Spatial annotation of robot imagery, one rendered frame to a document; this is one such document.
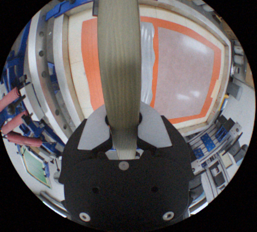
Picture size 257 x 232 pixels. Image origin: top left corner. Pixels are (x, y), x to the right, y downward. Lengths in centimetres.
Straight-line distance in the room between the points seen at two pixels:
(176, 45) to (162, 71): 10
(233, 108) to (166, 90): 361
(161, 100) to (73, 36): 37
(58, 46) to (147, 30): 25
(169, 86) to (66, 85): 33
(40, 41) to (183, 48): 44
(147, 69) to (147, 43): 8
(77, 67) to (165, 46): 27
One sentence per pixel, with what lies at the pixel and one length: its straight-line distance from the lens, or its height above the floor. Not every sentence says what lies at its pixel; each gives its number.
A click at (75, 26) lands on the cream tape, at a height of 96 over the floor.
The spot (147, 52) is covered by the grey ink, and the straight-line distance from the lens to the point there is 24.
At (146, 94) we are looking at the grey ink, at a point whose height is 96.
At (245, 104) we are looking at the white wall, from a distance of 368.
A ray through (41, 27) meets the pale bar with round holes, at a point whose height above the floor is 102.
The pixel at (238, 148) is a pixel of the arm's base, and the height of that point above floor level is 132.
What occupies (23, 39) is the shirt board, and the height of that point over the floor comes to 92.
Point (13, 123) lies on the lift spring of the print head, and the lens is 58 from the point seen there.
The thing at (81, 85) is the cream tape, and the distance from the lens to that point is 28.
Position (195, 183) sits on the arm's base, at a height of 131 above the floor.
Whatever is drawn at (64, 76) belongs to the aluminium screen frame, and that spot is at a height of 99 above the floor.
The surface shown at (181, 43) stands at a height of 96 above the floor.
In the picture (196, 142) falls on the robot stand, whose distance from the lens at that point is 89.
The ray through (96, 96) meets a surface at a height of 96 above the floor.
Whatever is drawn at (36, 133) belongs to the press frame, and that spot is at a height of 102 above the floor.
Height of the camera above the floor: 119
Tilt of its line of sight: 59 degrees down
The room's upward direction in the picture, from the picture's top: 176 degrees clockwise
